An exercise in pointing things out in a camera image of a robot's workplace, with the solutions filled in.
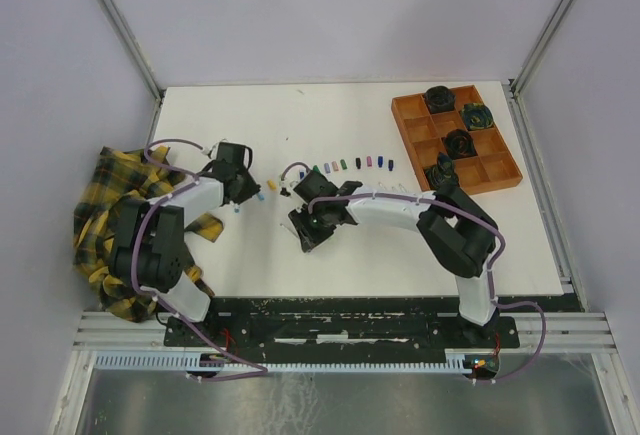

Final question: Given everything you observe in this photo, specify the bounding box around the teal capped acrylic marker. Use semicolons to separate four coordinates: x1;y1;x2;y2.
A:
280;223;296;236

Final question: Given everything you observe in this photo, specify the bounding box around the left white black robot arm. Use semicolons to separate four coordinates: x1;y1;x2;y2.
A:
109;140;260;345

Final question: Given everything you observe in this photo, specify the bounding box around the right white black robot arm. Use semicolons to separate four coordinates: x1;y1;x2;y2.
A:
288;171;506;346

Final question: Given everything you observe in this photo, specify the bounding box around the yellow plaid cloth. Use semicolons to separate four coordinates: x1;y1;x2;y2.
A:
72;144;224;324

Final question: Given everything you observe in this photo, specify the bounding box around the dark green rolled sock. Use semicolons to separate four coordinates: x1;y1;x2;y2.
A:
424;152;460;190

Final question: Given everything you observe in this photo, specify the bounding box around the black orange rolled sock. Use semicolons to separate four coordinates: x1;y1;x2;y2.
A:
443;129;477;160

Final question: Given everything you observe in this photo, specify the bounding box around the orange compartment tray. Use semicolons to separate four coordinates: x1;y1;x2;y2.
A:
391;85;523;195

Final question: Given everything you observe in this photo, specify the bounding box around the black rolled sock top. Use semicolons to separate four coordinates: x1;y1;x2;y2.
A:
423;85;456;114

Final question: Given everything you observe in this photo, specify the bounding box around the green blue rolled sock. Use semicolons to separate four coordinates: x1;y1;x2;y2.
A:
460;103;495;131

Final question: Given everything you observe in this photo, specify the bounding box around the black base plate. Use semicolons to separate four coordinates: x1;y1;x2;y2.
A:
164;296;521;356

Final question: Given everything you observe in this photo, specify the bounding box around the left aluminium frame post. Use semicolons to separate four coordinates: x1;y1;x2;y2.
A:
97;0;164;101

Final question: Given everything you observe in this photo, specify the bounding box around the aluminium frame post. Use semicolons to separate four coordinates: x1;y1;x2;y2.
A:
97;0;164;101
508;0;601;99

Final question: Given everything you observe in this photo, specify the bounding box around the white cable duct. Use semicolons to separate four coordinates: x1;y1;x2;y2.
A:
93;350;489;374

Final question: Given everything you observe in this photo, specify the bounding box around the right aluminium frame post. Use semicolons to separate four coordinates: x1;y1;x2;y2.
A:
508;0;601;99

